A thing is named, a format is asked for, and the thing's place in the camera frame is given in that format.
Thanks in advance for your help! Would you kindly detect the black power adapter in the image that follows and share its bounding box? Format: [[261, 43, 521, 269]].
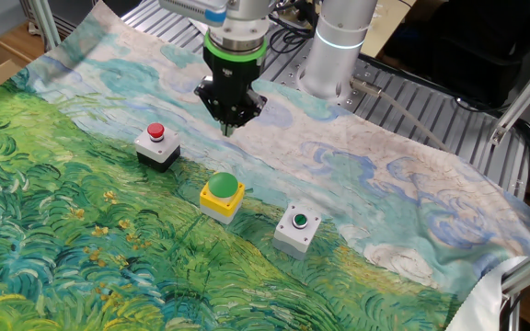
[[292, 0, 320, 28]]

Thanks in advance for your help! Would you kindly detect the red button white black box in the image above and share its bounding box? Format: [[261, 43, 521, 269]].
[[133, 122, 182, 174]]

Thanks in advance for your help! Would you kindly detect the small green button grey box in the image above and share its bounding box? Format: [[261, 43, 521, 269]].
[[272, 203, 323, 262]]

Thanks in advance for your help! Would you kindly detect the painted landscape cloth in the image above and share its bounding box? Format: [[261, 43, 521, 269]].
[[0, 0, 530, 331]]

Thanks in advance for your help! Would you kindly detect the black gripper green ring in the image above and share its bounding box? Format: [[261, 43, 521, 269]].
[[194, 31, 269, 138]]

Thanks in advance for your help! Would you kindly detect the grey hose with metal connector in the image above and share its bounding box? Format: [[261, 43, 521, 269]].
[[348, 75, 453, 154]]

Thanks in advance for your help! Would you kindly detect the black coiled cable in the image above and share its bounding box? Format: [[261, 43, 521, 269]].
[[269, 26, 315, 55]]

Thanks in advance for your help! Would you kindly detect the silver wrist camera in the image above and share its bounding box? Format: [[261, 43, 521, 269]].
[[158, 0, 229, 27]]

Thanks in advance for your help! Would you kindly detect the green dome button yellow box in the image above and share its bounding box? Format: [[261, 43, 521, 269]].
[[199, 171, 247, 225]]

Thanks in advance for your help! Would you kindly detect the tan cardboard sheet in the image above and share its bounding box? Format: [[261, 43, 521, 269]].
[[360, 0, 418, 59]]

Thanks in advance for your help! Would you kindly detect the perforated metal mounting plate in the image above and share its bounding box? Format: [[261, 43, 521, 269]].
[[264, 45, 388, 116]]

